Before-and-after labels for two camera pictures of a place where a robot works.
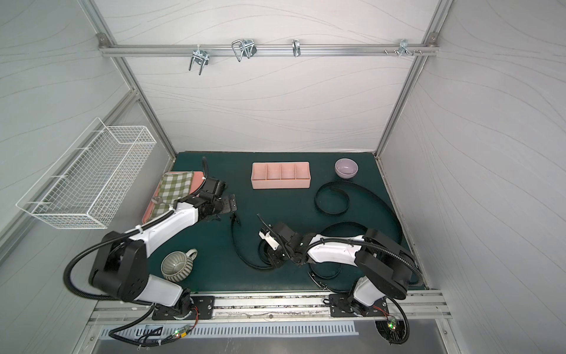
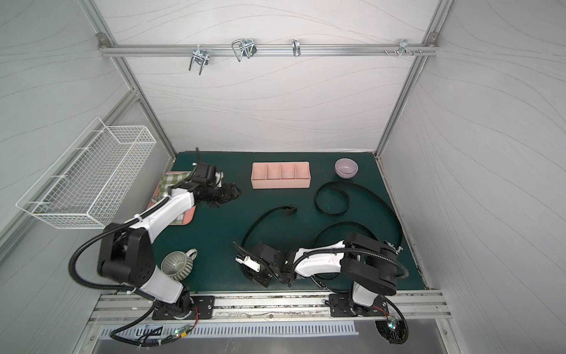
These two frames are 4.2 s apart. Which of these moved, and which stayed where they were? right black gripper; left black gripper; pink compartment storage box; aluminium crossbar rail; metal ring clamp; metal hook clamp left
Moved: right black gripper; left black gripper
Stayed: pink compartment storage box; metal ring clamp; aluminium crossbar rail; metal hook clamp left
